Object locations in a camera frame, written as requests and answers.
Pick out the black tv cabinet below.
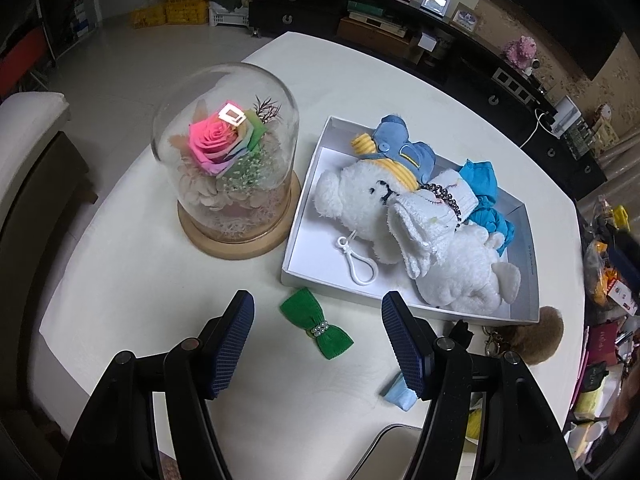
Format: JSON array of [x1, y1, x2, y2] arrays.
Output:
[[247, 0, 608, 201]]

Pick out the pink plush toy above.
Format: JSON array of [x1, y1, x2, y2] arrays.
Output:
[[502, 35, 538, 71]]

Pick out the light blue cloth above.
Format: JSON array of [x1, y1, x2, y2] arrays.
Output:
[[382, 372, 418, 411]]

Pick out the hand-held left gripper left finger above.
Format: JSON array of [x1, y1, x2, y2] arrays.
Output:
[[70, 289, 255, 480]]

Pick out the beige curtain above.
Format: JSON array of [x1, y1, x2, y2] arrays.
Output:
[[590, 110, 640, 201]]

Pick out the glass dome with rainbow rose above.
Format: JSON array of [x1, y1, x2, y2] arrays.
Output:
[[151, 61, 303, 261]]

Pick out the maroon box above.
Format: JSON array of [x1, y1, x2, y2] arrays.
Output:
[[582, 325, 618, 366]]

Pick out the white cardboard box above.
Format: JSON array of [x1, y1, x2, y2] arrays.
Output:
[[280, 115, 541, 323]]

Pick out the wooden photo frame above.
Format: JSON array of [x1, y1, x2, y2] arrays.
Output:
[[451, 2, 478, 31]]

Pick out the clear bag of snacks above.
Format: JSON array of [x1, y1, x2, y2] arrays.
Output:
[[582, 200, 640, 311]]

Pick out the dark navy box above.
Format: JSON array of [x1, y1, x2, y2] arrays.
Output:
[[605, 242, 640, 281]]

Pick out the red object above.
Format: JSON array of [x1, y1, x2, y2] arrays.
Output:
[[15, 27, 53, 61]]

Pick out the white plastic basket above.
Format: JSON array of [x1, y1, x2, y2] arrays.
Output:
[[209, 2, 248, 28]]

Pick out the green book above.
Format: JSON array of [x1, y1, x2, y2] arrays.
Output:
[[347, 0, 386, 16]]

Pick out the white chair back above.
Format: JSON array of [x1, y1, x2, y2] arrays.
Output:
[[350, 424, 426, 480]]

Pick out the set of clear glass cups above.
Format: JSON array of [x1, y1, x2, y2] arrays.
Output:
[[565, 120, 596, 156]]

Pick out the dark beaded bracelet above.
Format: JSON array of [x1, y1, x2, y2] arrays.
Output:
[[422, 183, 463, 221]]

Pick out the turquoise doll garment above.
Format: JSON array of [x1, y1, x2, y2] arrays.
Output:
[[457, 160, 516, 256]]

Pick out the white water dispenser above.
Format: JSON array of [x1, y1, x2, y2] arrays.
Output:
[[552, 95, 583, 136]]

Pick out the yellow package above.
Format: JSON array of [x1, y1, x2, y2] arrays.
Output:
[[575, 387, 608, 416]]

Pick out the red white small box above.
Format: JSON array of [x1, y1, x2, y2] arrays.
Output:
[[607, 282, 638, 316]]

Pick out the blue white carton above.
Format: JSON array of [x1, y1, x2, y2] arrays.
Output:
[[70, 0, 93, 41]]

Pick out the silver triple frame panel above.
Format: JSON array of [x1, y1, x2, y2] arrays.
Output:
[[492, 69, 533, 103]]

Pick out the white plush bear blue overalls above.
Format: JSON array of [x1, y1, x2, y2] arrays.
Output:
[[314, 114, 438, 288]]

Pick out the brown cardboard box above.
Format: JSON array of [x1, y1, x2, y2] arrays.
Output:
[[337, 17, 416, 56]]

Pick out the curved black television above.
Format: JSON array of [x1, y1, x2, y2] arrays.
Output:
[[415, 0, 626, 81]]

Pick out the white media player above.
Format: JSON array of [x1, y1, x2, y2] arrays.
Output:
[[347, 10, 408, 36]]

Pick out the brown fur pompom keychain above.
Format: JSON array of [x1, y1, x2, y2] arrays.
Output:
[[482, 305, 565, 366]]

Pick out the white brown dining chair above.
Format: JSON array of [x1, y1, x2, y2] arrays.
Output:
[[0, 91, 98, 311]]

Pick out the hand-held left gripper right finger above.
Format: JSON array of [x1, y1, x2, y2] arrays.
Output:
[[381, 291, 566, 480]]

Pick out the white plush animal toy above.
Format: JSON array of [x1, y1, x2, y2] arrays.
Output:
[[400, 220, 522, 316]]

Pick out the green hair bow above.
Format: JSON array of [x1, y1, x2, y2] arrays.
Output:
[[279, 287, 356, 361]]

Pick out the white power cable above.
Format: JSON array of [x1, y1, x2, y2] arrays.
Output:
[[520, 107, 556, 146]]

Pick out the white knitted towel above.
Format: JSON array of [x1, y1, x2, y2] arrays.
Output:
[[387, 170, 473, 278]]

